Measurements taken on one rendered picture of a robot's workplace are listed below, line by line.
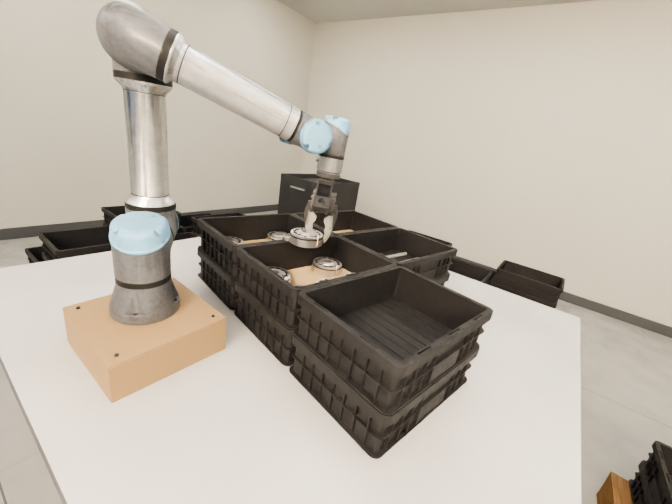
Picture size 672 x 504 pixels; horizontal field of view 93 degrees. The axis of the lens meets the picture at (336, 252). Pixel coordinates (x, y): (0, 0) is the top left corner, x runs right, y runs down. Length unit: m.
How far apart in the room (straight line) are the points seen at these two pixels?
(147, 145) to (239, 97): 0.27
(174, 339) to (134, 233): 0.25
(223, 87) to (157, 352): 0.57
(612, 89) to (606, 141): 0.46
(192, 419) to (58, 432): 0.22
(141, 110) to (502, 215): 3.76
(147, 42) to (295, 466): 0.80
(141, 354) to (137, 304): 0.13
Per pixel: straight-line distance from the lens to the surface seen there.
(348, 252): 1.12
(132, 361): 0.80
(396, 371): 0.58
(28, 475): 1.74
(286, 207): 2.88
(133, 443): 0.76
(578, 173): 4.06
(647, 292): 4.25
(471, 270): 2.39
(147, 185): 0.91
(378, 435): 0.69
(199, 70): 0.75
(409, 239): 1.44
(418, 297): 0.97
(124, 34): 0.77
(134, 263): 0.81
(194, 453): 0.72
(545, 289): 2.48
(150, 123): 0.89
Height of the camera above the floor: 1.27
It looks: 20 degrees down
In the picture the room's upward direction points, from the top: 9 degrees clockwise
